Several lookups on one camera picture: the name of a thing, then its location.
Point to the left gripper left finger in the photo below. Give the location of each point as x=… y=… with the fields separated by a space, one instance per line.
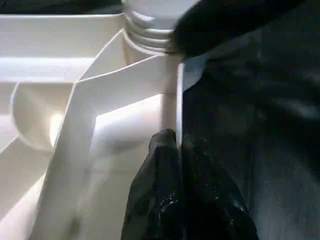
x=155 y=195

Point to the black work mat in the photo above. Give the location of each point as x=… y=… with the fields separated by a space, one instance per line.
x=270 y=125

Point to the white plastic table leg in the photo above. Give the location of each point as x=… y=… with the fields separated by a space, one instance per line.
x=150 y=15

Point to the white plastic table top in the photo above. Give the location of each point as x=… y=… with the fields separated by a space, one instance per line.
x=75 y=100

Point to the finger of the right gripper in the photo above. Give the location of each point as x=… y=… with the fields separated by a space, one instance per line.
x=225 y=20

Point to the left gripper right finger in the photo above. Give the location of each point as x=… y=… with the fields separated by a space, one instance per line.
x=215 y=205

